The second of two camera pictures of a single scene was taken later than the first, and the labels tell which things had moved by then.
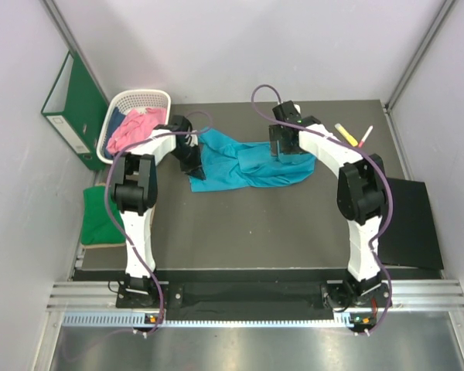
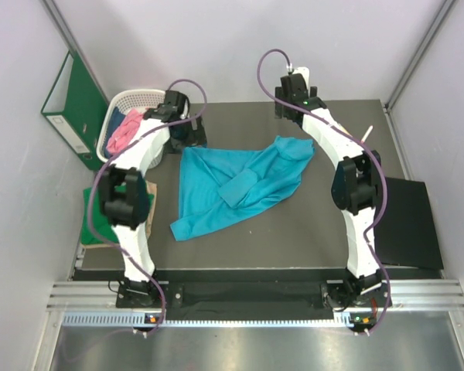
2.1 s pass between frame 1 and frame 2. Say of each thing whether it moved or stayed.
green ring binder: stayed
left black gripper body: moved
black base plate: stayed
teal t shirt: moved
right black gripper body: moved
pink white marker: stayed
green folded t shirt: stayed
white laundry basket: stayed
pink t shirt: stayed
